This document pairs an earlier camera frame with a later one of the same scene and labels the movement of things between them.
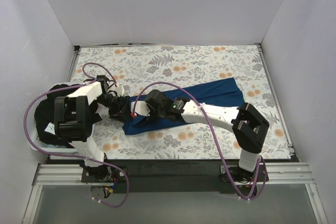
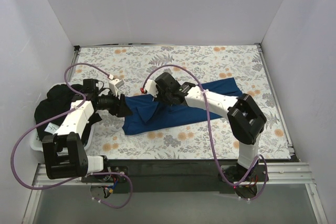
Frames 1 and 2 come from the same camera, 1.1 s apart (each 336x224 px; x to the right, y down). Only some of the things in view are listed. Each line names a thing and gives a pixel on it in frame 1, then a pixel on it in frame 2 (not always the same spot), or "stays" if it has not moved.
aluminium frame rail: [53, 174] stays
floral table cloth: [140, 68] stays
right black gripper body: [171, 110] → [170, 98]
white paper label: [50, 128] stays
